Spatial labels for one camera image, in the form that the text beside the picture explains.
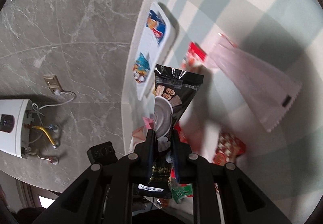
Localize pink snack bar wrapper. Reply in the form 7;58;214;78
204;33;302;132

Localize blue panda snack packet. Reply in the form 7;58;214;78
132;53;150;84

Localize large red snack bag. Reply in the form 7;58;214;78
181;42;207;73

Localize white plastic tray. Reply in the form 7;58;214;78
133;2;176;101

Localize black sesame snack packet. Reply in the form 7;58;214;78
135;64;204;198

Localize green snack packet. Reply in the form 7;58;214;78
171;179;193;204

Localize checkered tablecloth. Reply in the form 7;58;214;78
160;0;322;223

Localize wall power socket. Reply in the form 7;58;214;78
43;75;63;96

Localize red white candy packet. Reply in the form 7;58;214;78
212;131;246;165

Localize white water heater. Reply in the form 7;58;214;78
0;99;34;158

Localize black camera module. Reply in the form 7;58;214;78
86;141;118;166

